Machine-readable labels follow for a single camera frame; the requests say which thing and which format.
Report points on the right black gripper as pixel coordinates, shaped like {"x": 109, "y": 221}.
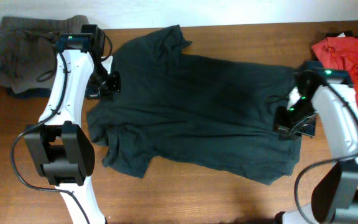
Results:
{"x": 286, "y": 131}

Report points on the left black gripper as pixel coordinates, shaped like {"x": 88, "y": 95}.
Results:
{"x": 107, "y": 93}

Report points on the black Nike t-shirt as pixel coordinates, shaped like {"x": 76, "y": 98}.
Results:
{"x": 189, "y": 108}

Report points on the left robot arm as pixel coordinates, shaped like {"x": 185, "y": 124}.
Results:
{"x": 59, "y": 148}

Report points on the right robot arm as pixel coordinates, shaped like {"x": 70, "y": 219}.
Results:
{"x": 327, "y": 94}

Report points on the folded dark navy garment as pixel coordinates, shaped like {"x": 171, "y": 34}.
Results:
{"x": 31, "y": 93}

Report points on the folded grey shorts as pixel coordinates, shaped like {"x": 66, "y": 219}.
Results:
{"x": 27, "y": 58}

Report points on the black logo t-shirt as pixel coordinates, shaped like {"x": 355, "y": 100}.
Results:
{"x": 346, "y": 33}

